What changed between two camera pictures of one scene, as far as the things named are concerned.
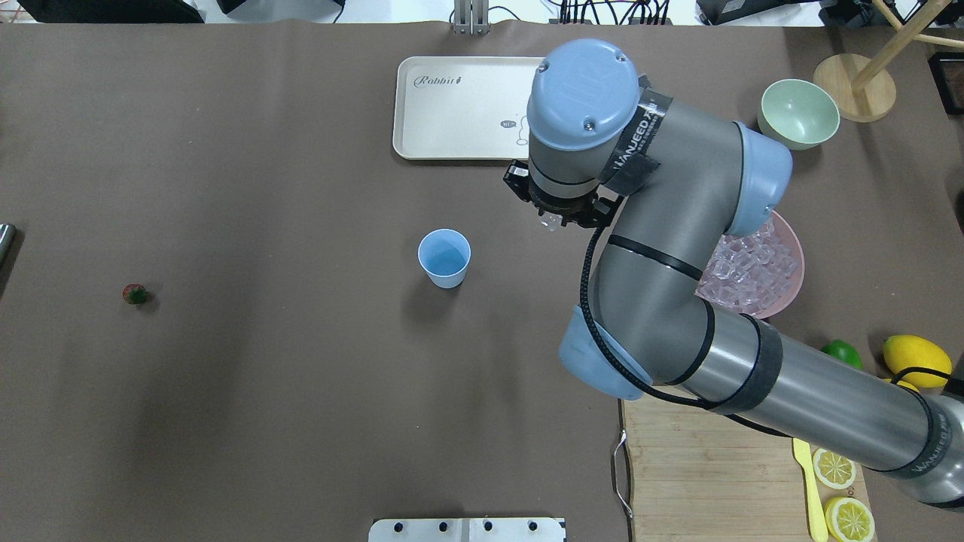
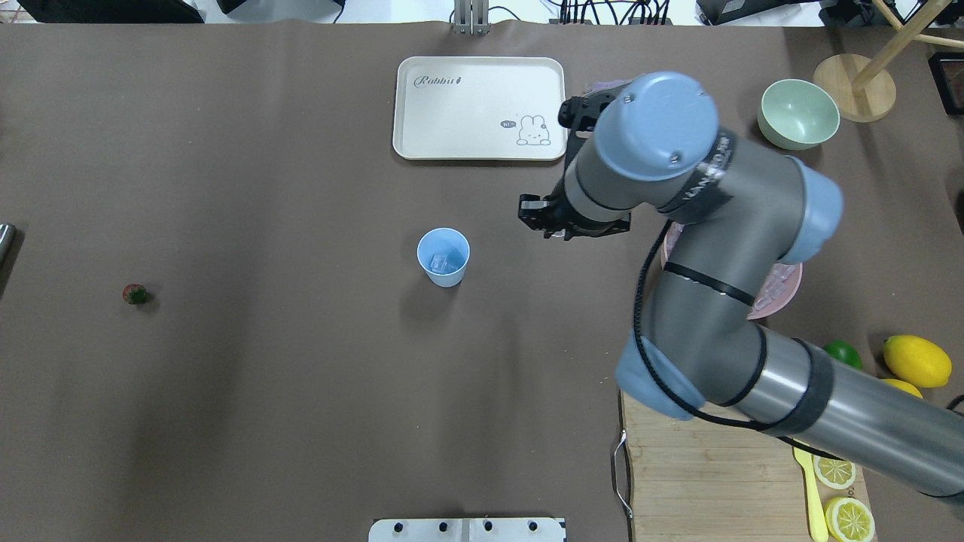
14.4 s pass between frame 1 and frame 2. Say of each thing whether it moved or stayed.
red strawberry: stayed
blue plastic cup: stayed
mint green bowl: stayed
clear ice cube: moved
